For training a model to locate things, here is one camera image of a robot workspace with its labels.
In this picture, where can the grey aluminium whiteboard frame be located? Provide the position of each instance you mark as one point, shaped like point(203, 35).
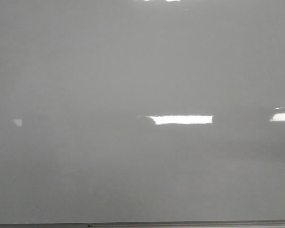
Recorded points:
point(280, 223)

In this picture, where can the white whiteboard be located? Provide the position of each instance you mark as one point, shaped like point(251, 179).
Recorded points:
point(140, 111)

